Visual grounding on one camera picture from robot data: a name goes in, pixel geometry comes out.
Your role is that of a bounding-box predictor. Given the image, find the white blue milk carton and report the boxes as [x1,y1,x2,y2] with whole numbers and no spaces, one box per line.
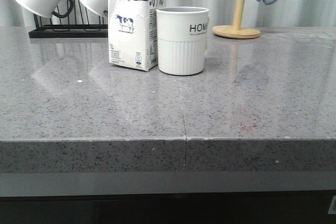
[108,0,166,71]

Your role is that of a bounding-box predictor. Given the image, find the wooden mug tree stand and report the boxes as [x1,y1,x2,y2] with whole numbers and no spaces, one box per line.
[212,0,260,39]

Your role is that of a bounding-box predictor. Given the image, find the white HOME ribbed cup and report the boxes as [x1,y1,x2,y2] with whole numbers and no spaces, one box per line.
[156,6,209,76]

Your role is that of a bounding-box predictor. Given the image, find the black wire mug rack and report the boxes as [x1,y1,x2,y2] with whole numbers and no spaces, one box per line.
[28,0,108,38]

